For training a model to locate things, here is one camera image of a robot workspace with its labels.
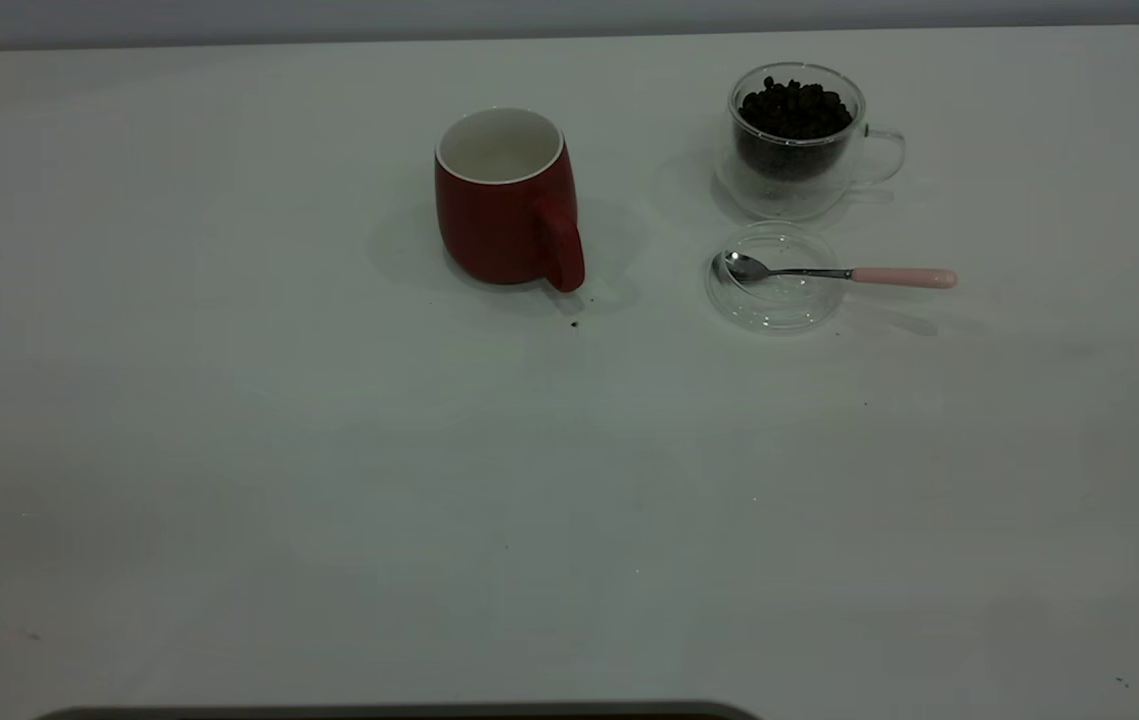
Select red ceramic mug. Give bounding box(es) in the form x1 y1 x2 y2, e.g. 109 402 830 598
433 106 587 294

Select clear double-wall glass cup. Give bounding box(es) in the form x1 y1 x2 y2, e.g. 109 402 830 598
714 62 907 222

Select clear glass saucer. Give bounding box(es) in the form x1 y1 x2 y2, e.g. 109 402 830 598
705 221 845 334

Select metal spoon with pink handle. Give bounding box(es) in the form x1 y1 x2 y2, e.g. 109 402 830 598
722 250 959 291

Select dark coffee beans pile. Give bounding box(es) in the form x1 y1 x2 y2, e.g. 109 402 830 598
735 76 854 183

